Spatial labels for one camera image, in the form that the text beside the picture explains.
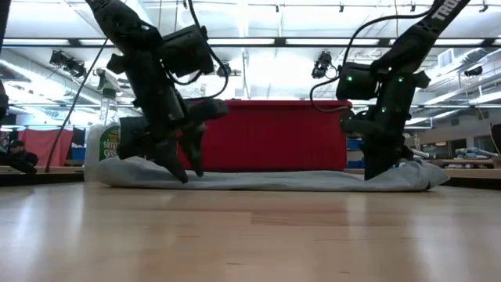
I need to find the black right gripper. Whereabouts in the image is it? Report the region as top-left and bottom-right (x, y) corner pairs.
(362, 70), (431, 181)

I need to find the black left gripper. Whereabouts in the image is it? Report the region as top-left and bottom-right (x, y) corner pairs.
(117, 50), (204, 184)

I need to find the red plastic bin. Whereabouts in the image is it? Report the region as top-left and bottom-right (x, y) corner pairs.
(178, 99), (353, 173)

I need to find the grey garment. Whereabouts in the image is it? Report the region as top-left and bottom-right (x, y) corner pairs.
(96, 156), (451, 193)

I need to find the spray cleaner bottle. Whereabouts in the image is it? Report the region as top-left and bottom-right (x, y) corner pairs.
(84, 68), (121, 183)

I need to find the beige desk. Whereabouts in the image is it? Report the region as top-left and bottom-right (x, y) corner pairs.
(0, 164), (501, 180)

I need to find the red cloth screen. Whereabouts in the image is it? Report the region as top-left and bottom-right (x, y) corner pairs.
(17, 128), (74, 168)

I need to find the black overhead crossbar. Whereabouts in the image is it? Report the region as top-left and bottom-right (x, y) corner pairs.
(0, 37), (501, 49)

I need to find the person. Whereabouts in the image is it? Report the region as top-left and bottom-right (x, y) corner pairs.
(7, 139), (40, 168)

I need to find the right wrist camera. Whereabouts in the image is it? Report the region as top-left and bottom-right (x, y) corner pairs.
(339, 109), (371, 136)

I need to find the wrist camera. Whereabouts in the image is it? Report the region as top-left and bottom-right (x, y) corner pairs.
(339, 109), (371, 136)
(186, 97), (230, 123)

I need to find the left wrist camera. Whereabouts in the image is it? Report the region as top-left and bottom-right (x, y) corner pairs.
(186, 97), (230, 123)

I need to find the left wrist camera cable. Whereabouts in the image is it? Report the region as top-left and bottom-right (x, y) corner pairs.
(162, 0), (231, 101)

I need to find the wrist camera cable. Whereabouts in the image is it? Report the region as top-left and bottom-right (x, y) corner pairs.
(308, 9), (434, 114)
(162, 0), (231, 101)

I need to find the round black ceiling camera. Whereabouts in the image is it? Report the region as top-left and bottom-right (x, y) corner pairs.
(216, 60), (233, 78)

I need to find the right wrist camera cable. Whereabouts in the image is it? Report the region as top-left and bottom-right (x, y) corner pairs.
(308, 9), (434, 114)

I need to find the black hanging camera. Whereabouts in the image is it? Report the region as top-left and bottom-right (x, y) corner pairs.
(311, 50), (339, 81)

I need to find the long black cable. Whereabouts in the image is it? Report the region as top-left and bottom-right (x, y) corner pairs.
(44, 37), (110, 174)

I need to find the black ceiling camera cluster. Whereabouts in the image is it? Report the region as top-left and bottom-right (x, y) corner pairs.
(49, 49), (88, 78)

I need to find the black metal table frame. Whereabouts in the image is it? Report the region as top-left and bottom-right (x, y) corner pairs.
(0, 172), (501, 192)

